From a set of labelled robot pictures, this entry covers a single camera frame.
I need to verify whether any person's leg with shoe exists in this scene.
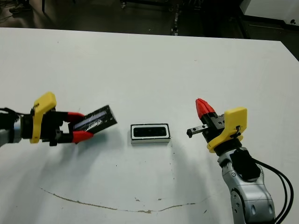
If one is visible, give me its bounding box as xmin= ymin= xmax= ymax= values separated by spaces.
xmin=8 ymin=5 xmax=26 ymax=14

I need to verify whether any slim black camera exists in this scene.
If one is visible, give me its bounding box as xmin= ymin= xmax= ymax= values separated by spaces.
xmin=133 ymin=126 xmax=168 ymax=138

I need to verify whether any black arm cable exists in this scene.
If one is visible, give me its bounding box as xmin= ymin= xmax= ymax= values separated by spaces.
xmin=254 ymin=158 xmax=295 ymax=224
xmin=0 ymin=106 xmax=31 ymax=117

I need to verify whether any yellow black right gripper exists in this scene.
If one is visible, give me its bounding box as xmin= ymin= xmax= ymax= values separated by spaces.
xmin=186 ymin=98 xmax=248 ymax=156

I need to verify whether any white camera box base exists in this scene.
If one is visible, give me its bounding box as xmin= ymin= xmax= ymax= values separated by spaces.
xmin=130 ymin=123 xmax=171 ymax=145

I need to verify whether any glossy black box lid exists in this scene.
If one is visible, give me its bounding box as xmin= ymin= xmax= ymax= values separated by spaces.
xmin=74 ymin=105 xmax=118 ymax=135

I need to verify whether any white cabinet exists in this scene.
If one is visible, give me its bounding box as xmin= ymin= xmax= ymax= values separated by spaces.
xmin=239 ymin=0 xmax=299 ymax=24

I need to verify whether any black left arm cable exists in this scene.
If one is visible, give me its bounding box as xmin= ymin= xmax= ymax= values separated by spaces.
xmin=0 ymin=106 xmax=31 ymax=117

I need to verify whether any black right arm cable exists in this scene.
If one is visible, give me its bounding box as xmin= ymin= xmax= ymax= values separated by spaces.
xmin=254 ymin=158 xmax=295 ymax=224

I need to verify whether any thin floor cable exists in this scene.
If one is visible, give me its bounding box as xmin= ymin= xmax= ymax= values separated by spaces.
xmin=0 ymin=0 xmax=31 ymax=24

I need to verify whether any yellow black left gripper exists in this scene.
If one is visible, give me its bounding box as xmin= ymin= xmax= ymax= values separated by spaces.
xmin=21 ymin=92 xmax=94 ymax=147

